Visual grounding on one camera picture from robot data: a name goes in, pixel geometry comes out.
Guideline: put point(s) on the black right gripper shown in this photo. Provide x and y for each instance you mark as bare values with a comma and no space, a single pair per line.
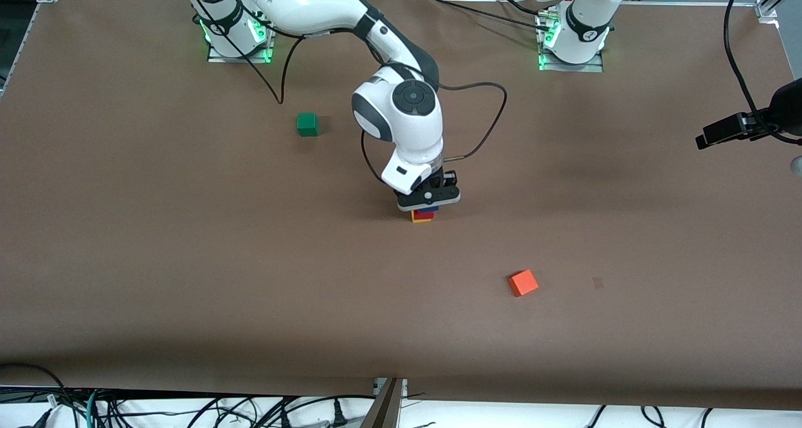
443,180

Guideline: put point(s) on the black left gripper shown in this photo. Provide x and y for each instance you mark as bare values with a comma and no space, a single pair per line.
791,106

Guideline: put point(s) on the blue cube block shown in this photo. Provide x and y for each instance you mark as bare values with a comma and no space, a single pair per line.
427,211

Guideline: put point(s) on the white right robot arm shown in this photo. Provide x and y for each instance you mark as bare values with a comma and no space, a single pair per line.
407,133

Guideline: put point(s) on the yellow cube block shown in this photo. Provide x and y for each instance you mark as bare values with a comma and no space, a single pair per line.
421,220

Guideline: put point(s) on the orange cube block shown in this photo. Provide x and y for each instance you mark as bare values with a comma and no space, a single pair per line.
523,283

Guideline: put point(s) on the green cube block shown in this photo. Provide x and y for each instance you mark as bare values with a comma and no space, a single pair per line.
307,125

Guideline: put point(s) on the brown table cover mat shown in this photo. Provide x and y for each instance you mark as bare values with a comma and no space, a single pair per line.
401,328

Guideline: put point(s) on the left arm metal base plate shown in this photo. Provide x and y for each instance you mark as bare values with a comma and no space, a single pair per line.
573,67

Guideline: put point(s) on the silver metal edge bracket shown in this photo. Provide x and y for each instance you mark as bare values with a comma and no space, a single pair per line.
378,385

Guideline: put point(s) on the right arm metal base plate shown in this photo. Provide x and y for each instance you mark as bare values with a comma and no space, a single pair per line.
270,39

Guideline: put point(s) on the dark camera support pole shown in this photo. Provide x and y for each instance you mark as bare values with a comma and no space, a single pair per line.
383,412

